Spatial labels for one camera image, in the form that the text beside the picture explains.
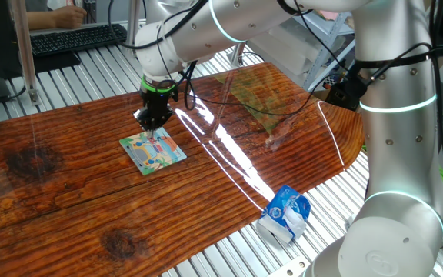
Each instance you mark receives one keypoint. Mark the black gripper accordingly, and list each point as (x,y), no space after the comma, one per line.
(160,104)

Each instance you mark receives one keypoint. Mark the small blue puzzle piece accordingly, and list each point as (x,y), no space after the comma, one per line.
(162,137)

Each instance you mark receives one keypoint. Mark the person's bare forearm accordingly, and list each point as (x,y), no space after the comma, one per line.
(40,21)

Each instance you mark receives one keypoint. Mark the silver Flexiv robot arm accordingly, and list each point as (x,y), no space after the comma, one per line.
(398,154)

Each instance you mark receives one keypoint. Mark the cartoon car puzzle board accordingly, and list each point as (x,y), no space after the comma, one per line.
(148,155)

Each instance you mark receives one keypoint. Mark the person's bare hand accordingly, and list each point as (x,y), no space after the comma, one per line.
(71,17)

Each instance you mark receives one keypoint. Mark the wood grain table mat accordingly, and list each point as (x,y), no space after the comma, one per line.
(90,215)

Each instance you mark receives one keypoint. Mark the black computer keyboard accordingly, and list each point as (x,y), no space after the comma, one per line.
(75,38)

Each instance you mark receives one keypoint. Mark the white cardboard box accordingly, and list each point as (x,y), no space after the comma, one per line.
(287,54)

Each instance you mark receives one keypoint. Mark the blue tissue pack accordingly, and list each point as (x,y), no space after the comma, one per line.
(283,209)

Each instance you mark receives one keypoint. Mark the white metal shelf rack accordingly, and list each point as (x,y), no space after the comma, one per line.
(321,57)

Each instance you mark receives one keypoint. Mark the black box device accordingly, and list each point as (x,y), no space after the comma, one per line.
(338,98)

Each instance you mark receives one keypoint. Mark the silver robot mounting plate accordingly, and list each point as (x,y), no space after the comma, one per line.
(290,269)

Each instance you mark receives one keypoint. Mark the aluminium frame post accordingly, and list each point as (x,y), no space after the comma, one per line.
(25,57)
(133,23)

